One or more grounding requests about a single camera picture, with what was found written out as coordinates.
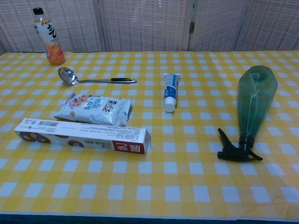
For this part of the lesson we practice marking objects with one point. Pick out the green transparent plastic bottle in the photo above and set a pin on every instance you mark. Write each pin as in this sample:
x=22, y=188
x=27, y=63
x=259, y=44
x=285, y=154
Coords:
x=254, y=98

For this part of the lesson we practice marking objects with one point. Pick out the orange juice drink bottle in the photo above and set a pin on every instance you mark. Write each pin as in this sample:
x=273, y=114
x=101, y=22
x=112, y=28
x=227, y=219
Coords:
x=52, y=47

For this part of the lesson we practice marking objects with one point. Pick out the white blue toothpaste tube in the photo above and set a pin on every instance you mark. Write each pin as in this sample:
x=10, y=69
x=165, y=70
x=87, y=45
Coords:
x=170, y=88

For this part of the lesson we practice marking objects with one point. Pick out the white snack bag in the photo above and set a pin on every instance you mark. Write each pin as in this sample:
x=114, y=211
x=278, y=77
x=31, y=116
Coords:
x=93, y=109

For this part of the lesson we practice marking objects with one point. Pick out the yellow checked tablecloth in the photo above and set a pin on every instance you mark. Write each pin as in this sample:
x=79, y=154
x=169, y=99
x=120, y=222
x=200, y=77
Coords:
x=163, y=177

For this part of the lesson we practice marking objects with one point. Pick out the long white red carton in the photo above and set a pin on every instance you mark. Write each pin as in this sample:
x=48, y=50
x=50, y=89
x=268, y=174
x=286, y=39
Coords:
x=81, y=138

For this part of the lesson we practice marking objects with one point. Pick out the woven folding screen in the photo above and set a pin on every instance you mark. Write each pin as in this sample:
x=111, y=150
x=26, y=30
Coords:
x=140, y=23

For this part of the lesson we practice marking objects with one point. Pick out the brass screen hinge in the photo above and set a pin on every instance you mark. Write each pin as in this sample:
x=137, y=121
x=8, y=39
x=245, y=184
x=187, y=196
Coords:
x=192, y=27

